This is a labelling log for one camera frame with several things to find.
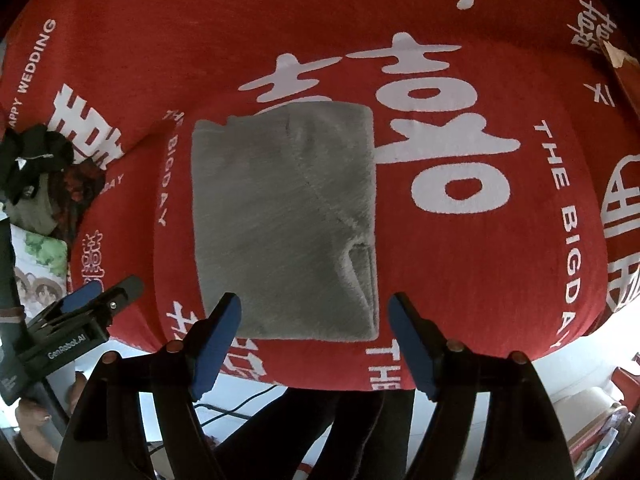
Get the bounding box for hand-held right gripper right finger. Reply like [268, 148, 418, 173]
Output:
[389, 292, 581, 480]

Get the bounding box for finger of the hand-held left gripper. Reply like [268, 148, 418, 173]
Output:
[75, 275, 146, 323]
[27, 280, 104, 331]

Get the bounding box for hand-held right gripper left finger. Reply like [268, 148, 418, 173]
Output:
[54, 292, 243, 480]

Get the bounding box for grey fleece garment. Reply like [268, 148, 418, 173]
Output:
[191, 101, 379, 343]

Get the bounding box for person's left forearm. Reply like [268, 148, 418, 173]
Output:
[10, 435, 57, 480]

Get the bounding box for pile of dark clothes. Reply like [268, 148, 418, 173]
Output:
[0, 124, 108, 238]

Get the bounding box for person's left hand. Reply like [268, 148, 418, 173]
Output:
[14, 370, 88, 463]

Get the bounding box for cartoon printed cloth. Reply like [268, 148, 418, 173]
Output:
[10, 222, 69, 318]

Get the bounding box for red printed blanket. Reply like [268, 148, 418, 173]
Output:
[0, 0, 640, 393]

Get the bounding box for dark grey pole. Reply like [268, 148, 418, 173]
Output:
[0, 217, 26, 356]

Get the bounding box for person's black trousers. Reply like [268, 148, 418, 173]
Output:
[212, 387, 418, 480]

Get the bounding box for white paper roll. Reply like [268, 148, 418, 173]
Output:
[552, 385, 622, 442]

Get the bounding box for red stool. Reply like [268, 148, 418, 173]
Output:
[607, 352, 640, 403]

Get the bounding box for stack of printed papers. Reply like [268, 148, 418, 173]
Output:
[565, 402, 635, 480]

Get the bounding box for black cable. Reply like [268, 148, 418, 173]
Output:
[192, 384, 283, 423]

